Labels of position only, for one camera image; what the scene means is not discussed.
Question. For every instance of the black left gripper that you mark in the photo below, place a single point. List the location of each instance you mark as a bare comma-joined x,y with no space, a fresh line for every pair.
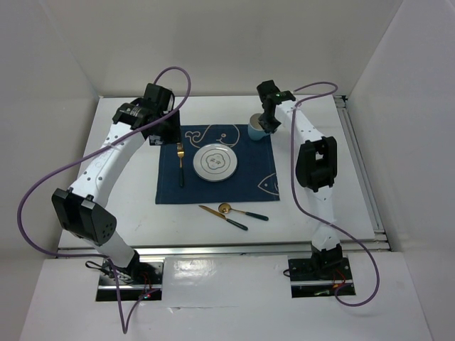
173,136

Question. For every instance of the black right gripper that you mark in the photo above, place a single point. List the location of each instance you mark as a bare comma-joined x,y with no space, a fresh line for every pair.
267,127

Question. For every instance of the light blue mug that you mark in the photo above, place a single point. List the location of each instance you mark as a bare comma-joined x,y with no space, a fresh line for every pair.
255,130

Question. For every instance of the gold fork green handle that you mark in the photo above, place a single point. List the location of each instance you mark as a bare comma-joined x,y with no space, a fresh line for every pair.
181,154

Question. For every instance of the white plate with dark rim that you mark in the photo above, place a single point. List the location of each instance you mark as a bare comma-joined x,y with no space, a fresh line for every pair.
215,162

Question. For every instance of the blue placemat with whale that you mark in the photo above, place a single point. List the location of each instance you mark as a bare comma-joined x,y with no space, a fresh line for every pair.
254,180

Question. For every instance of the gold knife green handle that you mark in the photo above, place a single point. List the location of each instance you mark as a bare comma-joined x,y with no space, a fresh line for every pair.
222,216

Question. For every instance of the gold spoon green handle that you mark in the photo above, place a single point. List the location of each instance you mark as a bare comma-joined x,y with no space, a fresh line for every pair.
227,208

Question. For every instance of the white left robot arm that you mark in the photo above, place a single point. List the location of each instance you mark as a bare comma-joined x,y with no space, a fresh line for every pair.
81,209

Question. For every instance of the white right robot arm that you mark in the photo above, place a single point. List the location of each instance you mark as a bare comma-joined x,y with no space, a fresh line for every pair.
314,167

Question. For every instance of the aluminium right side rail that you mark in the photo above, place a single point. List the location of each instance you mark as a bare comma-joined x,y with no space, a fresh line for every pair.
362,167

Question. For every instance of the aluminium rail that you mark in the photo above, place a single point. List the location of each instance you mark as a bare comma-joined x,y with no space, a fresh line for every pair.
256,249
362,167

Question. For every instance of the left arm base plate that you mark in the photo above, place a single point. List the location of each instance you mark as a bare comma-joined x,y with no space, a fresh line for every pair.
147,285

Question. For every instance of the aluminium front rail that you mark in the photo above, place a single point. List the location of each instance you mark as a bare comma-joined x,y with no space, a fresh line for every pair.
256,249

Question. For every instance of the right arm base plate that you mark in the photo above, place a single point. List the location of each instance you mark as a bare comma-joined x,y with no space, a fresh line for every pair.
308,283

